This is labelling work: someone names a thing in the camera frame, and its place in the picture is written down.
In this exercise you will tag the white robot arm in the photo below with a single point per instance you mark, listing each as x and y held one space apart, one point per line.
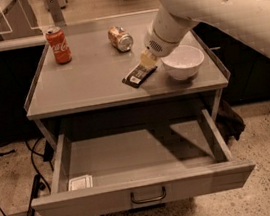
247 21

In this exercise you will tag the open grey top drawer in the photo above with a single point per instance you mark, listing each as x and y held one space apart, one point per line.
189 158

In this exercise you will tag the tipped orange soda can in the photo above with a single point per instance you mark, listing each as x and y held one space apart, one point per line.
120 38

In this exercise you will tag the grey metal cabinet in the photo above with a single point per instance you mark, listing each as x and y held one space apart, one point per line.
93 78

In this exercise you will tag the red coca-cola can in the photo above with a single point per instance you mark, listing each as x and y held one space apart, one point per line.
57 40

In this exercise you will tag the black bar on floor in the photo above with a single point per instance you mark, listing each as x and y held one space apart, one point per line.
31 214

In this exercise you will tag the clear acrylic barrier panel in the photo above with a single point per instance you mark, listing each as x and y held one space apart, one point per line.
74 12

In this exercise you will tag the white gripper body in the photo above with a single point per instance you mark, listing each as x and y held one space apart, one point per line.
157 45

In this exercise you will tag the black rxbar chocolate wrapper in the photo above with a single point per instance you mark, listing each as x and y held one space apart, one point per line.
137 76

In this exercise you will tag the white ceramic bowl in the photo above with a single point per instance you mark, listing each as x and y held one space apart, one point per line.
184 63

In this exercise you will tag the black drawer handle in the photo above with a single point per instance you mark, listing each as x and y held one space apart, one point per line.
148 198

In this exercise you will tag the black cloth behind cabinet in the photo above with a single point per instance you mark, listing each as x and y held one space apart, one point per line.
229 123

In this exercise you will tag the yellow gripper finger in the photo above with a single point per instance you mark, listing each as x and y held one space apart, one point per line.
148 59

